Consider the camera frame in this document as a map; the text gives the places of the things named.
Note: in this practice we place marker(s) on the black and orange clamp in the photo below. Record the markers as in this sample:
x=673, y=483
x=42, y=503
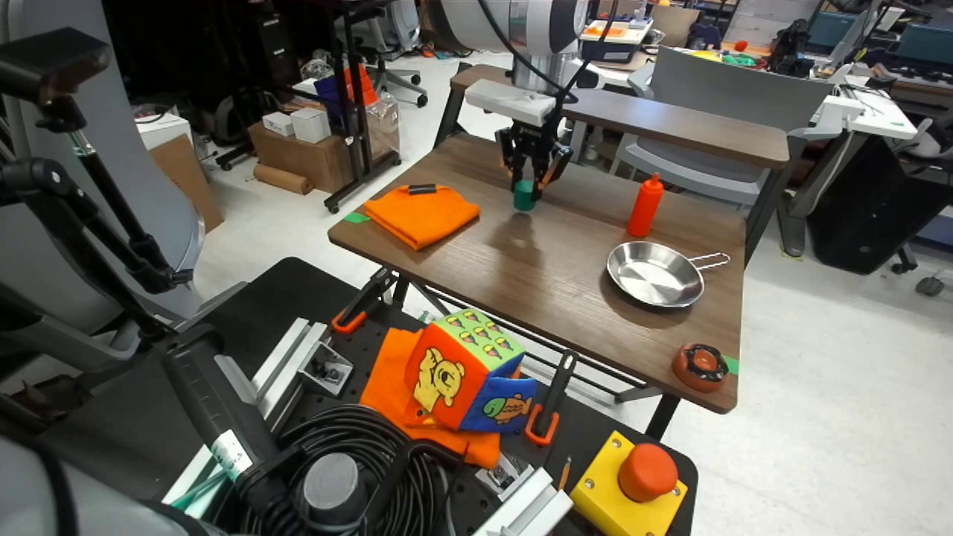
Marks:
x=361, y=305
x=555, y=394

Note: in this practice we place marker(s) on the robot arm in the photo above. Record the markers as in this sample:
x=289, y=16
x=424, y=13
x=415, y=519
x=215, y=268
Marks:
x=521, y=22

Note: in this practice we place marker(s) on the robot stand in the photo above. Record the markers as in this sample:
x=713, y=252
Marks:
x=298, y=298

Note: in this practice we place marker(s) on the grey round disc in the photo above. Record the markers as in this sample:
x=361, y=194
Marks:
x=333, y=487

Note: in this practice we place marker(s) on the black cabinet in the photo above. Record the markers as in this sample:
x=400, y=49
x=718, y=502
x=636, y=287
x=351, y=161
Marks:
x=871, y=201

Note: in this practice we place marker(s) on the grey chair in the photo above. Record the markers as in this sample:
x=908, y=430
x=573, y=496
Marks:
x=730, y=93

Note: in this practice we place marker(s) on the small black clip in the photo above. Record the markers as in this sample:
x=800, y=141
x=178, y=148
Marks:
x=421, y=189

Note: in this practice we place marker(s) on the orange squeeze bottle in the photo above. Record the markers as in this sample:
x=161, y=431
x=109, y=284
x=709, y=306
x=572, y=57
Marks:
x=645, y=208

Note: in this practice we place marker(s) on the narrow brown table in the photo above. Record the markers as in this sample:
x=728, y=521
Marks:
x=670, y=123

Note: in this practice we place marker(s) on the folded orange cloth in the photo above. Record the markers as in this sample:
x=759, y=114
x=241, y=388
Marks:
x=421, y=219

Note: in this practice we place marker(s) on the yellow box with red button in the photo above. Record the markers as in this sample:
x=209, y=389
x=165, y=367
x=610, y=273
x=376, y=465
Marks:
x=618, y=499

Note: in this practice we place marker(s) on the green block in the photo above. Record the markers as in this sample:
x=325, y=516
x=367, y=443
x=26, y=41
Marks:
x=524, y=199

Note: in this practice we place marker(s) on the camera on mount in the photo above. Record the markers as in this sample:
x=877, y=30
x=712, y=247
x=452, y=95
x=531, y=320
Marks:
x=52, y=63

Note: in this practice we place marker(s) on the large cardboard box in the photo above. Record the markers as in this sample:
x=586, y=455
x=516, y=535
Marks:
x=313, y=160

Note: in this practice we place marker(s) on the office chair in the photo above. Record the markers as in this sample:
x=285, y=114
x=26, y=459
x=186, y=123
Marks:
x=394, y=30

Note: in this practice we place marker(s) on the black rolling stand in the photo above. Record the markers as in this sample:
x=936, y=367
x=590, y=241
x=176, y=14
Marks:
x=357, y=112

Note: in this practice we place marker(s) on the aluminium rail bracket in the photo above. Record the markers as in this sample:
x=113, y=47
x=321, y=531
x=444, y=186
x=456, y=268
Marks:
x=298, y=357
x=528, y=499

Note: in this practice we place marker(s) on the white desk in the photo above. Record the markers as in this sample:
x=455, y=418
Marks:
x=871, y=112

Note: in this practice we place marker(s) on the silver metal pan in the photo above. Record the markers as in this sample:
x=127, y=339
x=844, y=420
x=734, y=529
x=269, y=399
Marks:
x=655, y=274

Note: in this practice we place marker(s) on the bin with orange contents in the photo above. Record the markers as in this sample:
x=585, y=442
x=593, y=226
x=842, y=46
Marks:
x=614, y=37

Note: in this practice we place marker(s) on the toy donut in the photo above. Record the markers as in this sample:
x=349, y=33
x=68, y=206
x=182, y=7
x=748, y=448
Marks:
x=700, y=368

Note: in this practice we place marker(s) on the small white box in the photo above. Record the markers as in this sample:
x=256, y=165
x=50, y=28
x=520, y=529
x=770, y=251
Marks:
x=310, y=125
x=278, y=123

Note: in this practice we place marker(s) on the soft picture cube toy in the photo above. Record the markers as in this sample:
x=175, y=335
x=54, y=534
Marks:
x=461, y=372

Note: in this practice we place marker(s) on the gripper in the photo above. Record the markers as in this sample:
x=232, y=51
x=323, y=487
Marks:
x=530, y=141

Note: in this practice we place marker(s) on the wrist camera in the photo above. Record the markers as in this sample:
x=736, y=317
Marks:
x=506, y=100

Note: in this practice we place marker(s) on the brown paper roll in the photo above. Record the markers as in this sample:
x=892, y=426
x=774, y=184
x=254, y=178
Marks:
x=281, y=179

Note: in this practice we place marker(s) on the pencil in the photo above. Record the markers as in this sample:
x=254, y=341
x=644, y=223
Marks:
x=565, y=473

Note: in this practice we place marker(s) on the green tape piece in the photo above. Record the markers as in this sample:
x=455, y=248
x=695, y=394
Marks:
x=357, y=217
x=732, y=365

